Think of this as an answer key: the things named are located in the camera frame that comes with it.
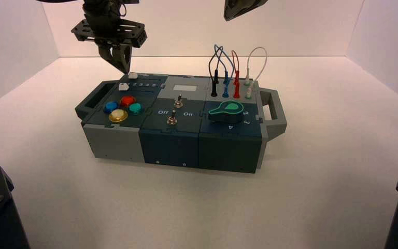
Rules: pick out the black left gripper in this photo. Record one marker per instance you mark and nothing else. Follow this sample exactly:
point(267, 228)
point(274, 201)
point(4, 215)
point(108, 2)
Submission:
point(106, 25)

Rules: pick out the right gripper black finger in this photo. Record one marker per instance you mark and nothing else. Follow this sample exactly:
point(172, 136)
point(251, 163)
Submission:
point(240, 8)

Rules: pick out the white slider knob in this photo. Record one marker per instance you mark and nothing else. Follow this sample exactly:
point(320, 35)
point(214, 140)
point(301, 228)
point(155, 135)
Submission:
point(123, 86)
point(133, 74)

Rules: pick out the red push button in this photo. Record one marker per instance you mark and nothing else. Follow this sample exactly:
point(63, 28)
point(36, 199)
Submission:
point(128, 100)

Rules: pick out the blue push button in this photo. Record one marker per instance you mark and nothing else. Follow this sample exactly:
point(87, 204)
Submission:
point(111, 107)

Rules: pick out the green push button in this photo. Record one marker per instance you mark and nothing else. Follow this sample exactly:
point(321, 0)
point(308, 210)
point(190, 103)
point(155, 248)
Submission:
point(135, 108)

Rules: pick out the yellow push button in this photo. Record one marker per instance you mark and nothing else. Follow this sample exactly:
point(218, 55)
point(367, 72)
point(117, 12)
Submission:
point(118, 115)

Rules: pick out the white display window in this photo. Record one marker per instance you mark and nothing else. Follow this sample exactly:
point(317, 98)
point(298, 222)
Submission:
point(185, 88)

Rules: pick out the modular grey and teal control box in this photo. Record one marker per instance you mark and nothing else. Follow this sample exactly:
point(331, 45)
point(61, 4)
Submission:
point(168, 144)

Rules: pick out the black and green rotary knob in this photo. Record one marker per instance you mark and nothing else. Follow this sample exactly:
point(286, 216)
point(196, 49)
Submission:
point(227, 111)

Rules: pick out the metal toggle switch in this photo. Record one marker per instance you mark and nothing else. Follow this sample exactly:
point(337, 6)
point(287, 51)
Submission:
point(172, 118)
point(178, 100)

